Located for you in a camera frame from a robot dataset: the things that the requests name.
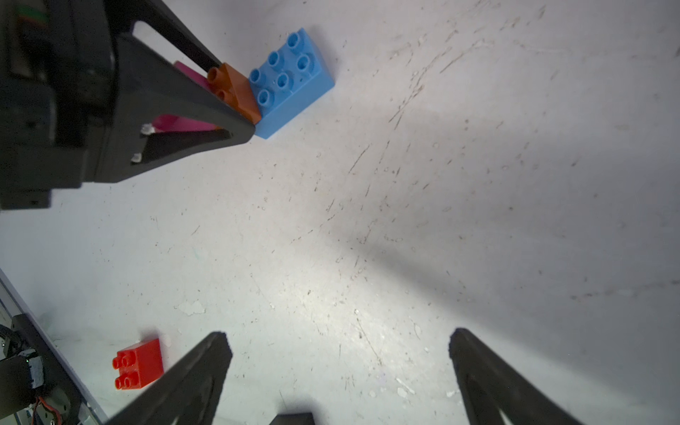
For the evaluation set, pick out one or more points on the pink lego brick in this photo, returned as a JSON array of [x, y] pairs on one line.
[[173, 123]]

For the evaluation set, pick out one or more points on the red lego brick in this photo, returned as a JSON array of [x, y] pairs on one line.
[[138, 365]]

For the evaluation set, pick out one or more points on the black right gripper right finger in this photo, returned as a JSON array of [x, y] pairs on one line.
[[492, 390]]

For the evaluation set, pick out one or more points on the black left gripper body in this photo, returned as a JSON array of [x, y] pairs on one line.
[[57, 78]]

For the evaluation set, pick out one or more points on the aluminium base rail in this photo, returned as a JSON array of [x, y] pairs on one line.
[[37, 384]]

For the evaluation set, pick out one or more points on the orange lego brick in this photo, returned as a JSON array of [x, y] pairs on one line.
[[234, 89]]

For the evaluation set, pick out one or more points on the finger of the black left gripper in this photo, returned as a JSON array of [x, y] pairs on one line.
[[148, 87], [123, 15]]

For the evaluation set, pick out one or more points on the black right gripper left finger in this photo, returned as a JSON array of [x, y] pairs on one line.
[[189, 393]]

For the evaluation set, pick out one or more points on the black lego brick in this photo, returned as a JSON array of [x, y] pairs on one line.
[[294, 419]]

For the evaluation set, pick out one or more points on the blue lego brick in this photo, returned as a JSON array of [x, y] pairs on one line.
[[291, 79]]

